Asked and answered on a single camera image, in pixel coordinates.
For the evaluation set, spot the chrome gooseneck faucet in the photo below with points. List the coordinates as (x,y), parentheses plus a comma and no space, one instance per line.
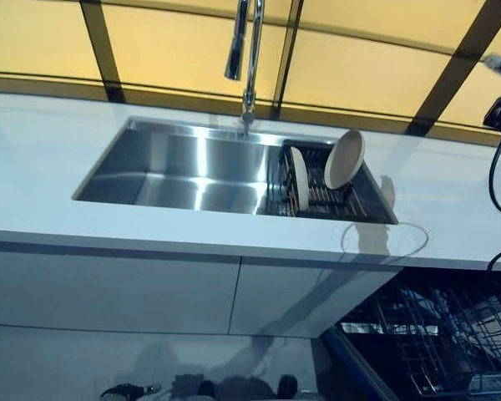
(250,83)

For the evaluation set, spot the black dish drying rack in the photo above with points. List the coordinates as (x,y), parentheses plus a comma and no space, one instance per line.
(338,200)

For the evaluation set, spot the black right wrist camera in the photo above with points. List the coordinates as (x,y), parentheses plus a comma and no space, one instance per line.
(499,113)

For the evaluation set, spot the wide white cabinet door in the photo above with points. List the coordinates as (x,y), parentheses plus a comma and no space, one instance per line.
(108,292)

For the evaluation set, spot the beige round plate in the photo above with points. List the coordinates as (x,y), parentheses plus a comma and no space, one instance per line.
(301,179)
(342,163)

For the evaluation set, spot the stainless steel sink basin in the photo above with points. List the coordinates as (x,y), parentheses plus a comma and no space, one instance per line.
(171,167)

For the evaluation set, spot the narrow white cabinet door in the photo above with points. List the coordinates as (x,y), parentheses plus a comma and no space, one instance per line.
(296,301)

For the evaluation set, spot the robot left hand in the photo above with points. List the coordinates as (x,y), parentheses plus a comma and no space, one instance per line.
(123,391)

